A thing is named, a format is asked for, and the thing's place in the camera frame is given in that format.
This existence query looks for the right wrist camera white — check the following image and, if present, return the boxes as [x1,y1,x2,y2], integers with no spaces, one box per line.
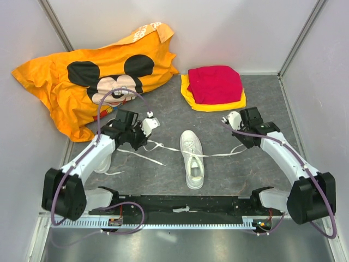
[221,111,242,130]

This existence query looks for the slotted cable duct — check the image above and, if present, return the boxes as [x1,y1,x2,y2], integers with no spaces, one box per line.
[58,216,261,230]

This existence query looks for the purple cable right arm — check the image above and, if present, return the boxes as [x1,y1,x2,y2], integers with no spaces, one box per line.
[222,122,338,240]

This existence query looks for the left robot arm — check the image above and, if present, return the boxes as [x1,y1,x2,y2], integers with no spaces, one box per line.
[41,110,158,221]

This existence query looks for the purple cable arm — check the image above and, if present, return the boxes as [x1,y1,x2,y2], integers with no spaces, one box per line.
[222,122,338,240]
[50,88,153,248]

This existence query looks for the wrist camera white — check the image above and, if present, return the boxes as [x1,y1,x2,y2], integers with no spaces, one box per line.
[221,111,242,130]
[141,117,160,137]

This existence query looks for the red folded cloth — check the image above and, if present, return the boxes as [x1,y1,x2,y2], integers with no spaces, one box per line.
[188,65,243,105]

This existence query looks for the orange Mickey Mouse bag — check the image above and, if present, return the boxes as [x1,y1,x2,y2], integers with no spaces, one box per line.
[12,22,178,142]

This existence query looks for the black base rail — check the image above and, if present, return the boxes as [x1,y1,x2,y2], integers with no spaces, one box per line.
[88,195,281,223]

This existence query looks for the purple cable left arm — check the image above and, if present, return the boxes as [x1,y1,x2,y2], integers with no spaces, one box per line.
[50,88,153,248]

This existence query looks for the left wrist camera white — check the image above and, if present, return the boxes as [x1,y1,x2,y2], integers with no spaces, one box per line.
[141,117,160,137]

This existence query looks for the white tape piece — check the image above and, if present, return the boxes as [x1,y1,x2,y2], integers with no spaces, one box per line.
[172,206,198,213]

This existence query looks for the yellow folded cloth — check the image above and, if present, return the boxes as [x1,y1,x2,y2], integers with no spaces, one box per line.
[180,75,246,112]

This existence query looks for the white sneaker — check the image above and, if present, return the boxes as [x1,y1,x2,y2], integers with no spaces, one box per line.
[141,130,248,190]
[92,118,167,176]

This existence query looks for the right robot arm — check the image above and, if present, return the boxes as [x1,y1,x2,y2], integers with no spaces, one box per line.
[227,107,336,224]

